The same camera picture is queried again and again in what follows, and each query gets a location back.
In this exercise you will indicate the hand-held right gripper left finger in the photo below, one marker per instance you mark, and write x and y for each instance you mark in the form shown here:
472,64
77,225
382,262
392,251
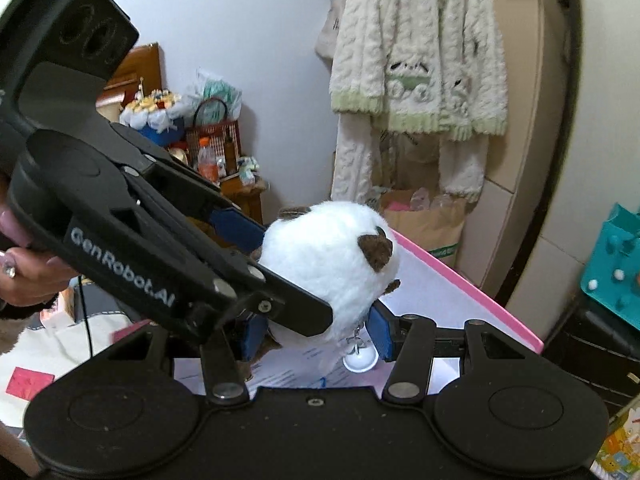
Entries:
252,335

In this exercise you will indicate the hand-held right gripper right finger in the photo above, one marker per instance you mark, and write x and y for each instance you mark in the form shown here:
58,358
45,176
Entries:
380,332

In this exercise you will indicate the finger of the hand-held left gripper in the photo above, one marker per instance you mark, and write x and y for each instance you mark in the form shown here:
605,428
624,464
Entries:
235,222
290,300

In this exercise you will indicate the white plush with brown patches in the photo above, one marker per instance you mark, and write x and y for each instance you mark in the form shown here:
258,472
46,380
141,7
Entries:
325,260

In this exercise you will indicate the pink cardboard box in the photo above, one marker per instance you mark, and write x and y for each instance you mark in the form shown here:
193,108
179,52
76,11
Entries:
440,300

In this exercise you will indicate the person's left hand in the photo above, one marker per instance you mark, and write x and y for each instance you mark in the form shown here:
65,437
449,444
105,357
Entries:
35,280

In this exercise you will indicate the wooden nightstand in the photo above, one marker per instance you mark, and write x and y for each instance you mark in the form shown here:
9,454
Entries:
245,200

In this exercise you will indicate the white printed paper sheet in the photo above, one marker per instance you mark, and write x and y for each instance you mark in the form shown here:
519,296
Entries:
295,370

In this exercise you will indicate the orange drink bottle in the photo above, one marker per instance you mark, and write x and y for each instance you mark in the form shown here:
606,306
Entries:
207,160

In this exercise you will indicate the brown woven basket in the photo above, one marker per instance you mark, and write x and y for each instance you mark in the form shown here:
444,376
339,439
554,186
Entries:
220,132

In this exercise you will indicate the white flower bouquet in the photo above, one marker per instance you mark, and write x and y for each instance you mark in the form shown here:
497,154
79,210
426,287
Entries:
150,112

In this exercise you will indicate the brown paper bag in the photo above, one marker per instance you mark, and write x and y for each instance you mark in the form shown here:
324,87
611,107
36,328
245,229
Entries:
430,235

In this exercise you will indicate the wooden headboard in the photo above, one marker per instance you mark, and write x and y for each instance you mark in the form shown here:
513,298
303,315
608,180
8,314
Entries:
140,65

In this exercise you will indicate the white fluffy pajama pants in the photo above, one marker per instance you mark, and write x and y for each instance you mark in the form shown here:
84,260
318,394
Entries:
355,160

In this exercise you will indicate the green printed plastic bag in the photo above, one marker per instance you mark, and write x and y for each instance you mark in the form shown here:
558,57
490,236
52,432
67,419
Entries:
220,87

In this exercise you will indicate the white canvas bag pink patch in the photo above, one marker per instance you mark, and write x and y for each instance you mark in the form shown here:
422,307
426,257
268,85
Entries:
50,340

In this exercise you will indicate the white hanging tote bag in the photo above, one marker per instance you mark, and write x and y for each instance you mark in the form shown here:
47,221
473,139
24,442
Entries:
330,35

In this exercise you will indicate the black suitcase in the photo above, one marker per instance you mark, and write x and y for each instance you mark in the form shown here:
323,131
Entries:
590,350

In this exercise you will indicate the teal felt handbag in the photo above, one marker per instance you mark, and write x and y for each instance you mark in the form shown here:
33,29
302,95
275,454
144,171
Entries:
612,270

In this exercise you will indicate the black clothes rack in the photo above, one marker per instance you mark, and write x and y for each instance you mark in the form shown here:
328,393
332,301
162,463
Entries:
570,110

